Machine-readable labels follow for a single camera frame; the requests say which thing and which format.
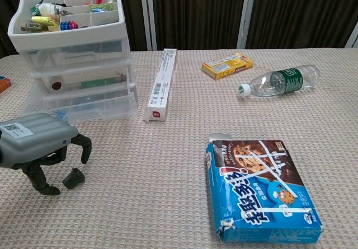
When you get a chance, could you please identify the left robot hand grey black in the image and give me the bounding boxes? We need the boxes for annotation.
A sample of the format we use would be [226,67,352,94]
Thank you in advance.
[0,113,92,196]

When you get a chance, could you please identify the small black cap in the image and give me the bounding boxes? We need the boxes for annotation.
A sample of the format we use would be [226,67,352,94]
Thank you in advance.
[63,167,86,190]

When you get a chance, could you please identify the orange box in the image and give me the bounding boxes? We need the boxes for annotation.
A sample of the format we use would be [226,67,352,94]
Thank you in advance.
[0,75,12,95]

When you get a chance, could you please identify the green plastic strip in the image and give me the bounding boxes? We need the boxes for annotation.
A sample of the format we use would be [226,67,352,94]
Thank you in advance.
[80,77,120,90]

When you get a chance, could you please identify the clear plastic drawer empty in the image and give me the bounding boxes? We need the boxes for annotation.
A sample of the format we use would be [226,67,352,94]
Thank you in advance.
[19,39,131,72]

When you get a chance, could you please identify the white plastic bottle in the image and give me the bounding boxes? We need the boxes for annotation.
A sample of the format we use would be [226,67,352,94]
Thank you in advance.
[37,3,58,16]

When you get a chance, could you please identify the long white toothpaste box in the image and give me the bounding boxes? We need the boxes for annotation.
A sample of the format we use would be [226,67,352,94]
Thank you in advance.
[142,48,178,123]

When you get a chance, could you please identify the small yellow box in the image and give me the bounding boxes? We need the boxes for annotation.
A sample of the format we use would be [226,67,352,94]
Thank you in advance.
[201,52,254,81]

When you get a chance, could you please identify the blue cookie box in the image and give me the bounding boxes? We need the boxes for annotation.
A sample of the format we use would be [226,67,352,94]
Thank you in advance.
[205,133,322,244]

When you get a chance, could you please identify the tape roll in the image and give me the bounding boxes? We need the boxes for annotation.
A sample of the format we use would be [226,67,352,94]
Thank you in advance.
[49,74,64,92]

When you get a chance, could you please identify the olive crumpled packet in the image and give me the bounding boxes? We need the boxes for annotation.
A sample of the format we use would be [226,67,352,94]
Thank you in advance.
[20,22,41,33]

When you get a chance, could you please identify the beige woven tablecloth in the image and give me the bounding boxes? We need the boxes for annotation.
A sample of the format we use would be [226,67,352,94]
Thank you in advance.
[0,47,358,249]

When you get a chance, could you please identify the coloured plastic rings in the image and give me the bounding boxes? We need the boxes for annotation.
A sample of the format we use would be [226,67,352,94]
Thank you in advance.
[59,21,78,31]

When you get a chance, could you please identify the yellow-green packet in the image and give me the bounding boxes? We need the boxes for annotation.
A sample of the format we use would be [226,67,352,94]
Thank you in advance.
[31,15,56,26]

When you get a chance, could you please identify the silver metal clips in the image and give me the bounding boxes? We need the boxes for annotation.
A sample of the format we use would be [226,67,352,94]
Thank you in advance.
[53,4,70,15]

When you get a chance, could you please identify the green flat packet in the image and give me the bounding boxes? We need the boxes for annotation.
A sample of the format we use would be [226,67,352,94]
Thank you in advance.
[88,3,117,12]

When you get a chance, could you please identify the clear bottle green label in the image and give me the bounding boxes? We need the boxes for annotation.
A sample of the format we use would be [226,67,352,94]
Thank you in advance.
[237,64,321,98]

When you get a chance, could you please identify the white plastic drawer organizer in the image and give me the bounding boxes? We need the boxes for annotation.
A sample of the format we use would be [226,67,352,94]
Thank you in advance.
[7,0,138,121]

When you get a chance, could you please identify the white partition post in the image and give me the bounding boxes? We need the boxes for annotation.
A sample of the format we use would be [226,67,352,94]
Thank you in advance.
[236,0,257,50]
[344,22,358,49]
[139,0,158,51]

